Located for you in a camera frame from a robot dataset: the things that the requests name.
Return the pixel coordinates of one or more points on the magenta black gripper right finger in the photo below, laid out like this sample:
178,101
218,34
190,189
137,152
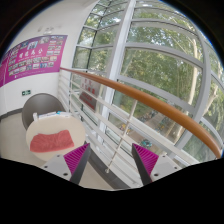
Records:
145,161

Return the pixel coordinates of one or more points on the white metal railing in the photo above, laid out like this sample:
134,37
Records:
112,131

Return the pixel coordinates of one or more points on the round white table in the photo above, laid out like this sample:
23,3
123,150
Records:
54,125

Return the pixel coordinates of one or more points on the magenta wall poster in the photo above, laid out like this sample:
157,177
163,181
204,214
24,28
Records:
37,55

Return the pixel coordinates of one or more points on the red folded towel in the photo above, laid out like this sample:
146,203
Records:
42,143

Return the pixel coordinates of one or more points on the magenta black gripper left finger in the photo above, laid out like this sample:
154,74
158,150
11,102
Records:
76,161

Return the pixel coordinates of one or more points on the white box on table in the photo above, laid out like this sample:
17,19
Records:
37,117

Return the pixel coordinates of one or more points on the green exit sign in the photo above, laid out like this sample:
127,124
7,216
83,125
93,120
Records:
26,92

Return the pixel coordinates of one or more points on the red sign on window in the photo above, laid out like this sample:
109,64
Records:
90,91

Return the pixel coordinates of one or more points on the white window frame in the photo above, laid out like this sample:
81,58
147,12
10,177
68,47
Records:
151,47

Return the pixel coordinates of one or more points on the wooden handrail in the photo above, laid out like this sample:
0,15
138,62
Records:
160,106

